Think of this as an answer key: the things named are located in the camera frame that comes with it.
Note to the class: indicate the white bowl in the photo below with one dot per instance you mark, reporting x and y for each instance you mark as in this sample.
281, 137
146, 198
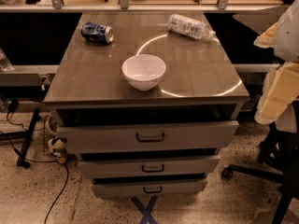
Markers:
144, 71

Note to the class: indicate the grey drawer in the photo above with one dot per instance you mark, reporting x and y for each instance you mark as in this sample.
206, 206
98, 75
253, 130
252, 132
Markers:
147, 167
154, 137
149, 188

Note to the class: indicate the black metal stand leg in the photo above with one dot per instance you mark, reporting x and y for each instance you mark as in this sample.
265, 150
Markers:
27, 140

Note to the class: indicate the bottom grey drawer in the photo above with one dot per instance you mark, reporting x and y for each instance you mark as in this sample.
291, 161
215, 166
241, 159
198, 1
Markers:
149, 188

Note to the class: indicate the grey drawer cabinet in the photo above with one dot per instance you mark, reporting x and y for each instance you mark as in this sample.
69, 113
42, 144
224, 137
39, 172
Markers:
148, 113

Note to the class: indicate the clear plastic water bottle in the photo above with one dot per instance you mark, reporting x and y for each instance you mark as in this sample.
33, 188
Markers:
190, 27

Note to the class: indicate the middle grey drawer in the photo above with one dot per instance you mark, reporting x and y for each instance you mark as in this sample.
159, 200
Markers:
147, 167

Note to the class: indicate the blue pepsi can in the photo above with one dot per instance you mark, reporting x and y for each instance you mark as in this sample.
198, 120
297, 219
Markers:
97, 32

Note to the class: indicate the top grey drawer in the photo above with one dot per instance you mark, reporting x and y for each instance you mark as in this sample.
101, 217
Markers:
154, 137

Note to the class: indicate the wire basket with items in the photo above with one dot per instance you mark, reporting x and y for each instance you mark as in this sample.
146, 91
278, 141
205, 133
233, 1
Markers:
53, 143

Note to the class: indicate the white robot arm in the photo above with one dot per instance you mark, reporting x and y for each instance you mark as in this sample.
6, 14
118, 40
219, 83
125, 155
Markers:
281, 86

